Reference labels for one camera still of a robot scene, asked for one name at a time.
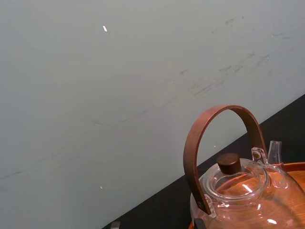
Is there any round wooden tray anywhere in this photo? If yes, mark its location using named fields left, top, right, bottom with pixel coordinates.
left=187, top=161, right=305, bottom=229

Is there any black table cloth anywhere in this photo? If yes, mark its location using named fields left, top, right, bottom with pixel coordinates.
left=102, top=94, right=305, bottom=229

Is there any glass lid with dark knob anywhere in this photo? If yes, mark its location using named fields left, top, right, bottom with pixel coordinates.
left=204, top=153, right=271, bottom=199

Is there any glass teapot with wooden handle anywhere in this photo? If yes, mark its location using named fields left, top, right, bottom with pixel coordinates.
left=183, top=104, right=305, bottom=229

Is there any plain pale wall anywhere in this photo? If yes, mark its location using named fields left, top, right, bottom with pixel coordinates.
left=0, top=0, right=305, bottom=229

